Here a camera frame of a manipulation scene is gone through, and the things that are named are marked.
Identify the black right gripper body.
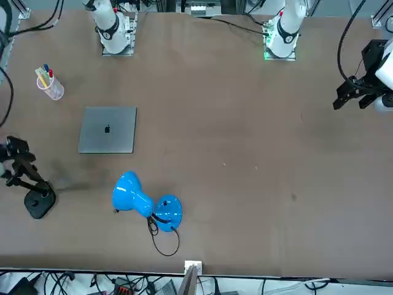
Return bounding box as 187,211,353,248
5,136,37,164

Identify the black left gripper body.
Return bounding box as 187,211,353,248
352,39,389,89

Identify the pink transparent pen cup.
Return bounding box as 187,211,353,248
36,73,65,101

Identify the grey laptop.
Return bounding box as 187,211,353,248
77,106,138,154

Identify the blue desk lamp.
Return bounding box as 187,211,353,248
112,170,184,234

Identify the black power adapter brick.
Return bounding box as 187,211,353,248
0,276,35,295

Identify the red black device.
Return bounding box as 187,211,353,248
114,278,133,295

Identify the black corrugated cable hose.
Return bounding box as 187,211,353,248
337,0,368,81

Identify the aluminium corner rail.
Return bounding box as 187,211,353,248
17,0,32,20
370,0,393,29

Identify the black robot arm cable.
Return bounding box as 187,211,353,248
211,17,268,36
0,0,66,127

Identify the black lamp cable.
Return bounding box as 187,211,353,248
113,208,181,257

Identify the aluminium profile post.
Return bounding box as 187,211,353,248
179,260,204,295

